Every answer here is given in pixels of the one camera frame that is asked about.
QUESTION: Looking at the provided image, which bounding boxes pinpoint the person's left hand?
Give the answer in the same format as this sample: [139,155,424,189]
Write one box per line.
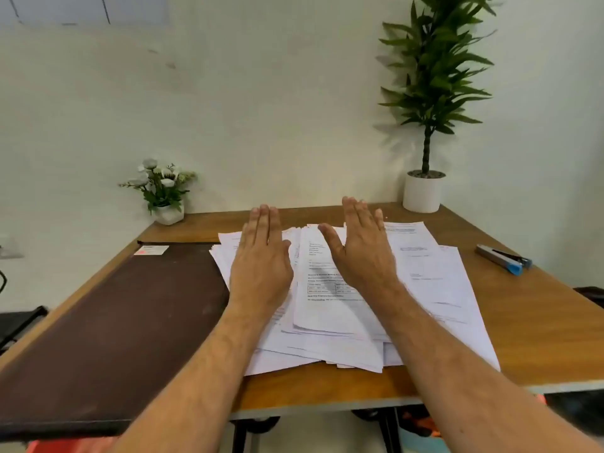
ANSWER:
[228,204,294,310]

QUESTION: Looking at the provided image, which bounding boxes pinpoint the person's right hand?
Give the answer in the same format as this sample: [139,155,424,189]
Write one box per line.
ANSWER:
[318,196,403,294]

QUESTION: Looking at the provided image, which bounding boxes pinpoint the person's left forearm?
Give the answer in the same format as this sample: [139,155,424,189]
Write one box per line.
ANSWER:
[111,299,289,453]

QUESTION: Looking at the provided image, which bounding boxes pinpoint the person's right forearm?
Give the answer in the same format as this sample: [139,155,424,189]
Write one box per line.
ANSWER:
[353,277,604,453]

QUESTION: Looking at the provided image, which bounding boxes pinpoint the pile of white paper sheets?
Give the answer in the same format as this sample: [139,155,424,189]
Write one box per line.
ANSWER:
[209,221,501,376]

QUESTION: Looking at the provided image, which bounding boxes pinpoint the small white flower plant pot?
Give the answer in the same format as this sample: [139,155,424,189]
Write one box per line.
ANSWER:
[118,158,197,226]

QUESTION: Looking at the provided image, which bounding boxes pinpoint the grey and blue stapler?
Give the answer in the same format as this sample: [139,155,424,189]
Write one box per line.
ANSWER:
[475,244,533,277]

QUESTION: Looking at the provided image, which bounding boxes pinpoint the tall green plant white pot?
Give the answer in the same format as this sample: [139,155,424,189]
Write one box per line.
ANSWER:
[377,0,497,214]

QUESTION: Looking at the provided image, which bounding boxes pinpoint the dark brown leather desk mat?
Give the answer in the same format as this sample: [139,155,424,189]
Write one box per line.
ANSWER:
[0,240,232,443]

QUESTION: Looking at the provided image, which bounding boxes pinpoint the black table leg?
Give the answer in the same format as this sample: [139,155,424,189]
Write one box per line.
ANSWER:
[380,407,403,453]
[231,420,248,453]

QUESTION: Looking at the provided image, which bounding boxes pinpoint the orange object under table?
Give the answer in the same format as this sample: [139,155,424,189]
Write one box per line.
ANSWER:
[401,409,445,439]

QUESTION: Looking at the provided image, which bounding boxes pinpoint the dark seat cushion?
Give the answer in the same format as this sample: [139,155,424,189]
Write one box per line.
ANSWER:
[573,287,604,308]

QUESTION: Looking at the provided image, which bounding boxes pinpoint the window pane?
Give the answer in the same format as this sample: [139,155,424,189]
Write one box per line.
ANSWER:
[0,0,169,27]

